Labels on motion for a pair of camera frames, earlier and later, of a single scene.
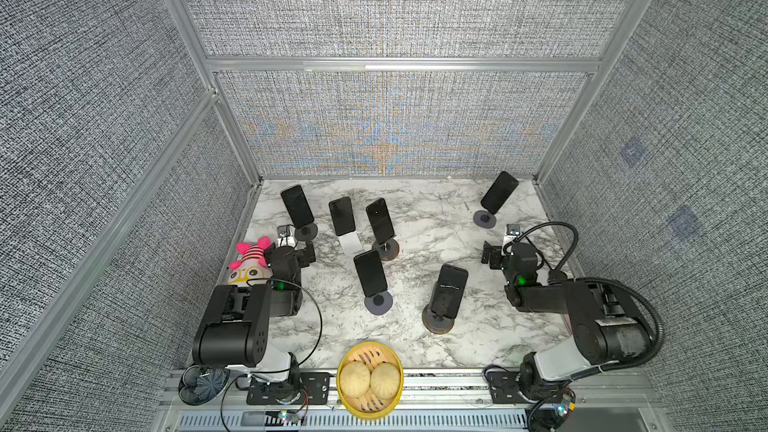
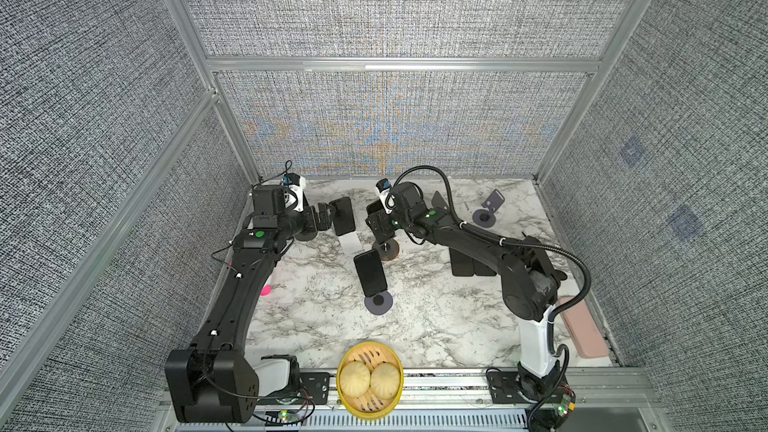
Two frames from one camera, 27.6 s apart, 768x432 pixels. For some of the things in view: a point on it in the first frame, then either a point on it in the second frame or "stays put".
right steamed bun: (385, 380) stays put
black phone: (371, 272) stays put
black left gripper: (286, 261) -> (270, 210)
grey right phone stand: (484, 219) stays put
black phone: (500, 193) -> (462, 264)
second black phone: (343, 215) stays put
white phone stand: (351, 243) stays put
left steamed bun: (355, 379) stays put
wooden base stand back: (387, 251) stays put
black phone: (449, 289) -> (481, 269)
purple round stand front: (379, 304) stays put
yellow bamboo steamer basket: (370, 380) stays put
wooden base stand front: (436, 323) -> (438, 201)
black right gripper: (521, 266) -> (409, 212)
